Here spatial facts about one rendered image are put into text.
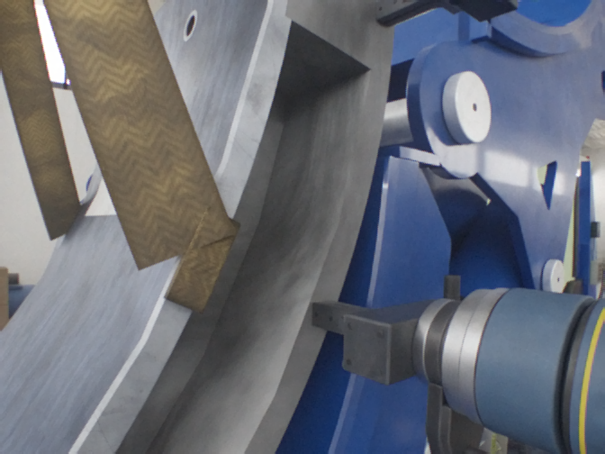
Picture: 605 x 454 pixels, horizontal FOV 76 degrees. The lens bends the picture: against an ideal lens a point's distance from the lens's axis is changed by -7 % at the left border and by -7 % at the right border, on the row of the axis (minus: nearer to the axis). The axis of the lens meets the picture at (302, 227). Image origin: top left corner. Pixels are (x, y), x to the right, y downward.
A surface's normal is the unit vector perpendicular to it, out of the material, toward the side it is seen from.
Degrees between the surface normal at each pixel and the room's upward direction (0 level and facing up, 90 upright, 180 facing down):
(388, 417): 90
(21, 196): 90
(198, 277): 90
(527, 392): 93
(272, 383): 65
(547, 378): 81
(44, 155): 102
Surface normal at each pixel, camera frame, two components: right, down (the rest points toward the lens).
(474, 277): -0.25, -0.77
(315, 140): -0.75, -0.28
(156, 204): 0.41, -0.11
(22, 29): 0.82, 0.26
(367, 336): -0.78, -0.02
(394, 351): 0.62, 0.01
